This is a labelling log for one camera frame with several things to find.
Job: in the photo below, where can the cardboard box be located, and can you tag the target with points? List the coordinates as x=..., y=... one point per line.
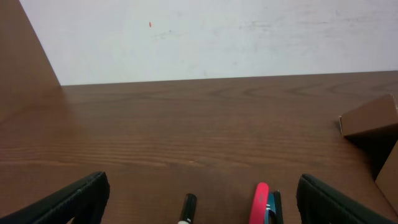
x=372, y=127

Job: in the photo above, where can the black marker pen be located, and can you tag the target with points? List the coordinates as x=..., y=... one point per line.
x=188, y=211

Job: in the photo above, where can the red stapler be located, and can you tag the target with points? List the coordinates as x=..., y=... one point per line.
x=266, y=206

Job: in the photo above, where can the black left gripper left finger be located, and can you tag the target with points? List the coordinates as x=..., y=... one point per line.
x=83, y=201

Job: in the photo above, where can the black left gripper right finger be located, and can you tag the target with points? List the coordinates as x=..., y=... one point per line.
x=319, y=203

